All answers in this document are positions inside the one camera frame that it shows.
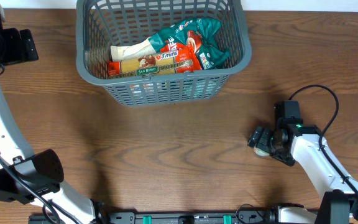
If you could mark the spaghetti pasta packet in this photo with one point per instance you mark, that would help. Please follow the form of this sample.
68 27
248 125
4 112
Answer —
181 60

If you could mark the green lid jar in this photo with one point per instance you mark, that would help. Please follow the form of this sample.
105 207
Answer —
262 152

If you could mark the beige clear plastic bag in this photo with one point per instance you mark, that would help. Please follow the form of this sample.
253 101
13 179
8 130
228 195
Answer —
133 51

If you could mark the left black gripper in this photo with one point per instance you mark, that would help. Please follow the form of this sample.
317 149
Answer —
17 53

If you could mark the green Nescafe coffee bag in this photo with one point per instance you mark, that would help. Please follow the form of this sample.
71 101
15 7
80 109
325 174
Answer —
198 34

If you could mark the grey plastic basket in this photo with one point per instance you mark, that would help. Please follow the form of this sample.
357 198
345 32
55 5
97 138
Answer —
103 24

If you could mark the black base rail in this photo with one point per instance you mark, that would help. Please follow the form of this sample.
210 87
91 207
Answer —
244 216

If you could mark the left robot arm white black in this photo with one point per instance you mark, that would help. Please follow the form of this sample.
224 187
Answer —
28 177

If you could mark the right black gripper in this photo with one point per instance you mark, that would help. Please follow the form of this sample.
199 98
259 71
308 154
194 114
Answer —
260 137

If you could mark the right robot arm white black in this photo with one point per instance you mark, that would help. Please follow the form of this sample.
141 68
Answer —
293 142

